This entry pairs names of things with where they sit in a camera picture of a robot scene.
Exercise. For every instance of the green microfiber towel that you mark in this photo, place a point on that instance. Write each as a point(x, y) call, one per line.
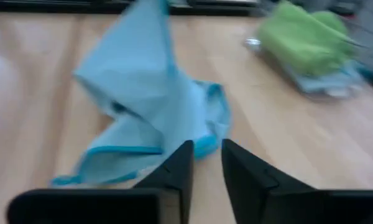
point(298, 46)

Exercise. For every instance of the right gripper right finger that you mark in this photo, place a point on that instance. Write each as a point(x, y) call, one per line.
point(283, 205)

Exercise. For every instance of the clear plastic bin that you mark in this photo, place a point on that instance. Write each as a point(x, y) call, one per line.
point(251, 43)

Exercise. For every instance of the blue microfiber towel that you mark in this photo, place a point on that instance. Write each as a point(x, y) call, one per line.
point(329, 82)
point(136, 77)

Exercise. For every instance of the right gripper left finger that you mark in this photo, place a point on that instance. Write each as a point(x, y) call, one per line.
point(112, 207)

